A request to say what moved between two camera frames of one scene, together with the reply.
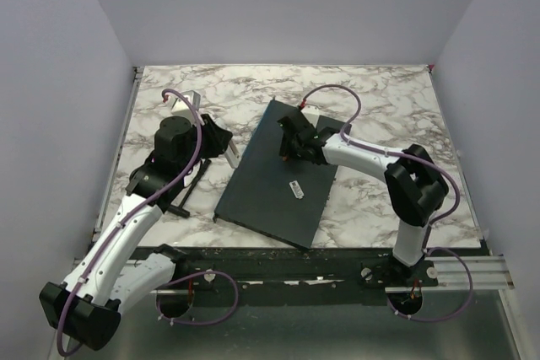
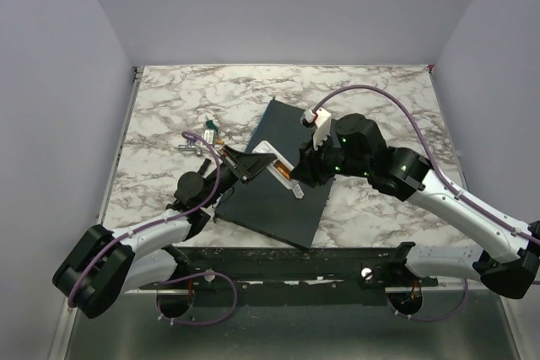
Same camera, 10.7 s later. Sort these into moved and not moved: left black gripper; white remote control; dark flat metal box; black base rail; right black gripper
Moved: white remote control; left black gripper; right black gripper
Not moved: black base rail; dark flat metal box
